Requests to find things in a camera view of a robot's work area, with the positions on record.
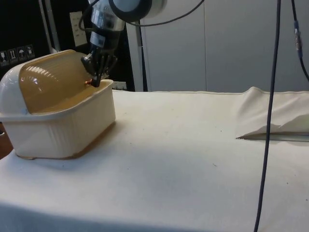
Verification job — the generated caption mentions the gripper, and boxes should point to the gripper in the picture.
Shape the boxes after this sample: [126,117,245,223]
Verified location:
[80,29,121,87]

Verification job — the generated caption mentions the rounded box lid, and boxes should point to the rounded box lid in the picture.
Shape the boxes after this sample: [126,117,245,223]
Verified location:
[0,49,103,116]

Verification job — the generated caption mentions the cream box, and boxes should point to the cream box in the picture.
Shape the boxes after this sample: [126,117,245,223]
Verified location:
[0,79,117,160]

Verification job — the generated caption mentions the black cabinet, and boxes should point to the black cabinet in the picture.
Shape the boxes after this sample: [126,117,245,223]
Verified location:
[0,0,136,92]

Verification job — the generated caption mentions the pale locker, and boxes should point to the pale locker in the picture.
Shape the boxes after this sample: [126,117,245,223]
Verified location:
[204,0,309,93]

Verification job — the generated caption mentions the black cable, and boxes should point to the black cable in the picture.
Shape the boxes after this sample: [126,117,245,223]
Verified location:
[129,0,205,27]
[253,0,281,232]
[290,0,309,82]

